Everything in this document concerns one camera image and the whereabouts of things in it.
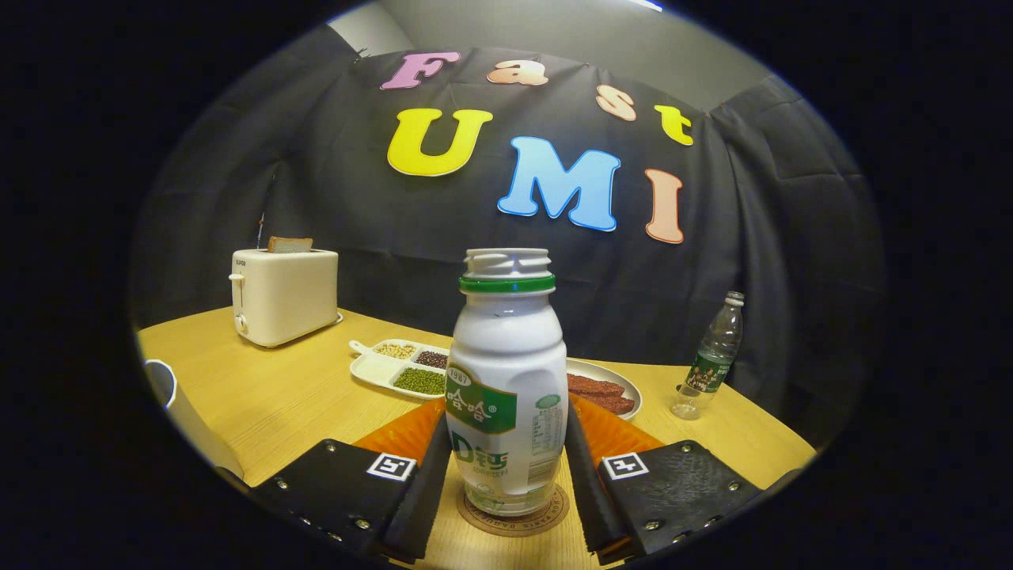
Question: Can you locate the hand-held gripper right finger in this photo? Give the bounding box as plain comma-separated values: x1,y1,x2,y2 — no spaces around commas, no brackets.
564,393,764,564

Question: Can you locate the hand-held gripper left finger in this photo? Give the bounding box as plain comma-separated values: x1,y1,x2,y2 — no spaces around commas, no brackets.
252,398,452,564

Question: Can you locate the round cork coaster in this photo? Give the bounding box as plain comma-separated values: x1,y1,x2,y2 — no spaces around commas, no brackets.
457,483,570,538

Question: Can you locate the white juice bottle green label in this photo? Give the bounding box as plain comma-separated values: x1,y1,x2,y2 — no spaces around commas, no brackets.
445,248,569,517

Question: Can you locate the white cup with wooden handle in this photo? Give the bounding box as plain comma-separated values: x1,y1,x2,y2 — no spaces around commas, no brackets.
142,359,245,480

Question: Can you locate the clear plastic water bottle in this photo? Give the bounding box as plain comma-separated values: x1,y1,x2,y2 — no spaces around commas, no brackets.
670,291,746,420

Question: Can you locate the red meat slice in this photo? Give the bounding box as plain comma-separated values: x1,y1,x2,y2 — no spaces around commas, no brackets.
567,374,626,397
578,392,636,415

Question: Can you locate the white round plate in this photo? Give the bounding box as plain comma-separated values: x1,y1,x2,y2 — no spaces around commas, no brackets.
563,358,643,420

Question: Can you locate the white divided dish with beans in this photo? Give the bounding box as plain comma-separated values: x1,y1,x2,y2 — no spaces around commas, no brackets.
349,339,452,401

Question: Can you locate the wooden table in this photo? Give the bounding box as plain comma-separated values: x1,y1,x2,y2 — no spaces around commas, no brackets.
136,306,818,570

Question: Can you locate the cream toaster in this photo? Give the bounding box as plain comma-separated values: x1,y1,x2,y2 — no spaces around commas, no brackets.
229,248,343,348

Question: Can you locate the black backdrop cloth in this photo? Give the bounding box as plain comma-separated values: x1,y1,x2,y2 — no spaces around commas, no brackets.
131,24,886,444

